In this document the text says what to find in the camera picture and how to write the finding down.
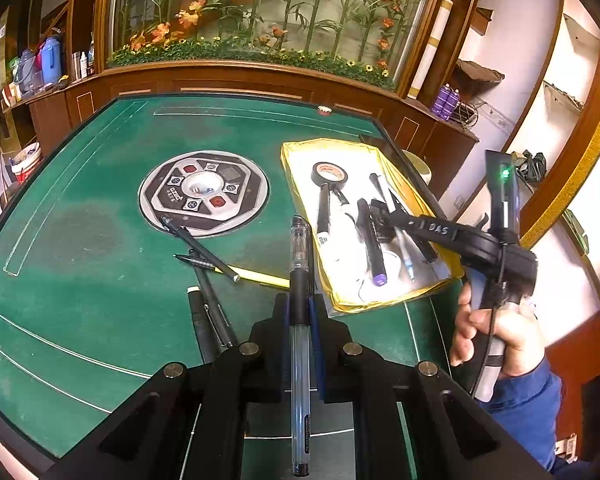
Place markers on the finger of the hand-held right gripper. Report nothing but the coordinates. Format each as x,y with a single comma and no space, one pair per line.
430,229

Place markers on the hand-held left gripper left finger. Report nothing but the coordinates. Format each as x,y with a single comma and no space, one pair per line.
285,345

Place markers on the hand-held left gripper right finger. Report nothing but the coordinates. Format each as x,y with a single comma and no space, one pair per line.
316,350

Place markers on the white barrel pen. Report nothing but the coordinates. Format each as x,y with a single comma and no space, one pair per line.
395,230

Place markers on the black marker purple cap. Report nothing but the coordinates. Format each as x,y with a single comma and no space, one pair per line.
372,245

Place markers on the yellow pencil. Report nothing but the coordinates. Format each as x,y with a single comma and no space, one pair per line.
260,277

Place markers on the clear gel pen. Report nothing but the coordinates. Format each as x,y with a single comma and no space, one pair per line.
300,270

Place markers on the dark grey pen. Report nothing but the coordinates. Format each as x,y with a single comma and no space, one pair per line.
215,305

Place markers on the black marker white cap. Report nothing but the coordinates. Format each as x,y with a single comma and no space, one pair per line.
200,320

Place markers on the black marker white label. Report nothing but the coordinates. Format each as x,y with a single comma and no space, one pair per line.
323,215

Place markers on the black tape roll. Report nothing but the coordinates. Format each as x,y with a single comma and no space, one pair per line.
329,176

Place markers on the short black pen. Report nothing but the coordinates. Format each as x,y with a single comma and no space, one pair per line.
194,261

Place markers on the black pen silver tip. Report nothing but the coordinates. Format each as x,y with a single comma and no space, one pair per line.
200,247

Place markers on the gold tray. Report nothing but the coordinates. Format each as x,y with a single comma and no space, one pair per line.
305,170

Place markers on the person's right hand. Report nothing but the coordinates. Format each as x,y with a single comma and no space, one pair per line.
515,340

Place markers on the white cup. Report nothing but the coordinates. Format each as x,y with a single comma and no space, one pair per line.
420,166

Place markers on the purple spray bottles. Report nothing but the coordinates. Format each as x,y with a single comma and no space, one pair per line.
446,101

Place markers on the dark brown basket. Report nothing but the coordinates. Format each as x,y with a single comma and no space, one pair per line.
480,74

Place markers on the round table control panel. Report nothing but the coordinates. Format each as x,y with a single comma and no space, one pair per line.
203,192

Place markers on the white rolled poster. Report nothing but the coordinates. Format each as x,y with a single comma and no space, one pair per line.
430,45

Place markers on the artificial flower display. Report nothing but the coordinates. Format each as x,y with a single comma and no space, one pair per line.
260,10

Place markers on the curved wooden cabinet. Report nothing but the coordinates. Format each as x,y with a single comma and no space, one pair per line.
130,85

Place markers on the white plastic bucket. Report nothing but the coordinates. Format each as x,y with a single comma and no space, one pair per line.
26,162

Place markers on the steel thermos flask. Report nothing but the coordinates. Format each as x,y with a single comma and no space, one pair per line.
77,66

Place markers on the blue thermos jug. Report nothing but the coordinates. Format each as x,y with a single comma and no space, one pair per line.
52,60

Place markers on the clear water jug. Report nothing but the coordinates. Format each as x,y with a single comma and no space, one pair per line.
29,72

